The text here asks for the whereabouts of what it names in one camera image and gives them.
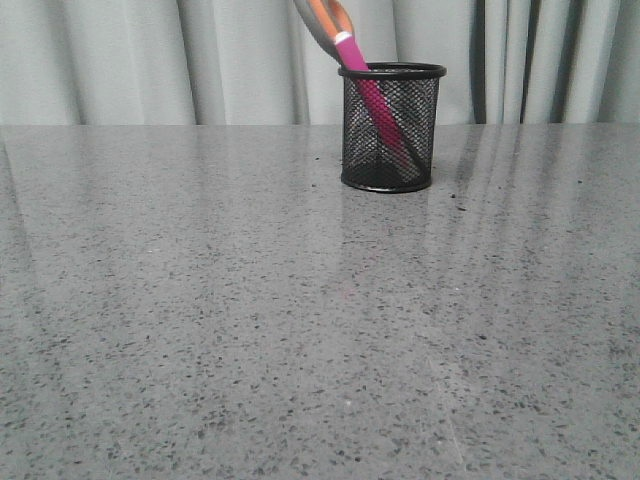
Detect grey orange scissors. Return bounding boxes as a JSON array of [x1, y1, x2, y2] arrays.
[[294, 1, 423, 174]]

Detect grey curtain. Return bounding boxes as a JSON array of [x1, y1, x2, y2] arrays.
[[1, 1, 639, 125]]

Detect pink marker pen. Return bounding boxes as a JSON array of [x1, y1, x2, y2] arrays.
[[334, 31, 411, 169]]

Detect black mesh pen cup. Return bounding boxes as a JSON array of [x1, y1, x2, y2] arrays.
[[338, 62, 447, 193]]

